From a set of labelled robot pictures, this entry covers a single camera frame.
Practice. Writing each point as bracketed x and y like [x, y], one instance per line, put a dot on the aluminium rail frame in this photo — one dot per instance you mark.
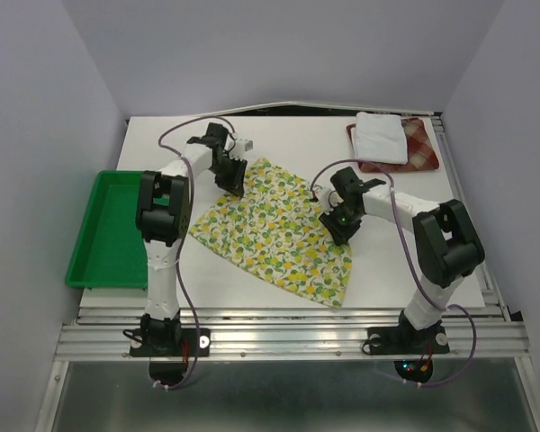
[281, 363]

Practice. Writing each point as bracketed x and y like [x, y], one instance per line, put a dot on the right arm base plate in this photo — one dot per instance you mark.
[395, 341]

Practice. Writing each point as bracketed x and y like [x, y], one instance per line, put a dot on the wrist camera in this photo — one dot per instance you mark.
[327, 198]
[239, 148]

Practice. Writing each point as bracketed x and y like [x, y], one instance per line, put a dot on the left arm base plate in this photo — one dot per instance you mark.
[185, 347]

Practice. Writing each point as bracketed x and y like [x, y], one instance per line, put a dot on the red plaid skirt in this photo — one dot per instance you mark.
[421, 155]

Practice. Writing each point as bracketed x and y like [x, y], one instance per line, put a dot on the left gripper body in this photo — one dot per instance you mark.
[229, 173]

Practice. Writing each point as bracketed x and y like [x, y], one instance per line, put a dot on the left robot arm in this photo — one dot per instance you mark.
[164, 207]

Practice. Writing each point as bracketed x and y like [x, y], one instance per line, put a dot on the yellow floral skirt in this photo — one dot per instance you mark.
[274, 233]

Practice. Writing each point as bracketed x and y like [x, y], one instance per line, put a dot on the white skirt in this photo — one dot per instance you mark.
[380, 138]

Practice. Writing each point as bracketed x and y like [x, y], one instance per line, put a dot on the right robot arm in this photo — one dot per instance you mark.
[447, 245]

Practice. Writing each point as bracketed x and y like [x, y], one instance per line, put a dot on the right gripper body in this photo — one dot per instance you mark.
[341, 222]

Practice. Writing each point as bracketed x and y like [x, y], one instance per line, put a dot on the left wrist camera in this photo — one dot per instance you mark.
[239, 148]

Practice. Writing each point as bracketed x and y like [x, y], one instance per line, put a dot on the green plastic tray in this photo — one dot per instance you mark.
[109, 251]

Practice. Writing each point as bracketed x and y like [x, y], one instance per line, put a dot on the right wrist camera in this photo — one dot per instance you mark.
[327, 198]

